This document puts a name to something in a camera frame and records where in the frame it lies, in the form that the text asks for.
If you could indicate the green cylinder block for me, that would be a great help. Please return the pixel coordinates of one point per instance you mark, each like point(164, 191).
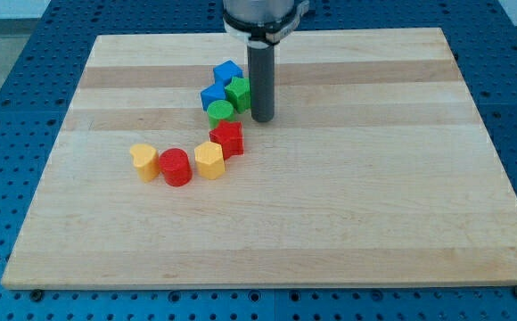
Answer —
point(220, 110)

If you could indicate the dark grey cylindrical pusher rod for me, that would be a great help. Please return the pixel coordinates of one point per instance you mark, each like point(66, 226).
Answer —
point(261, 65)

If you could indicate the yellow hexagon block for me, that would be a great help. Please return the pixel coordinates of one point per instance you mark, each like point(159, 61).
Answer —
point(209, 160)

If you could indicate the red star block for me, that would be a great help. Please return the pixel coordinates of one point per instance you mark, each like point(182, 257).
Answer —
point(230, 136)

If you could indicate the green star block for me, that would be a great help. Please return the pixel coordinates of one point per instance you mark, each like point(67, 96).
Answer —
point(238, 94)

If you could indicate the blue perforated metal table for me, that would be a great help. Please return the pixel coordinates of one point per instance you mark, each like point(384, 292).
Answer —
point(37, 92)

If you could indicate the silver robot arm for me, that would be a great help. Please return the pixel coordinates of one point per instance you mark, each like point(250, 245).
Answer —
point(261, 25)

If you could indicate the red cylinder block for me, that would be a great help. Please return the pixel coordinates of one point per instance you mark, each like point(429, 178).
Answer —
point(175, 167)

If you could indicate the blue moon block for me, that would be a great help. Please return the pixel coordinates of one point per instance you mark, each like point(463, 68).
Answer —
point(211, 94)

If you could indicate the light wooden board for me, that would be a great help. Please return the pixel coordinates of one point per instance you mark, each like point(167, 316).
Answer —
point(376, 171)

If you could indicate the blue cube block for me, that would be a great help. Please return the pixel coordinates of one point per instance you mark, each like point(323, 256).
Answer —
point(224, 72)

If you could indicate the yellow heart block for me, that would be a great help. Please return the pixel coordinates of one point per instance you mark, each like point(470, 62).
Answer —
point(145, 161)

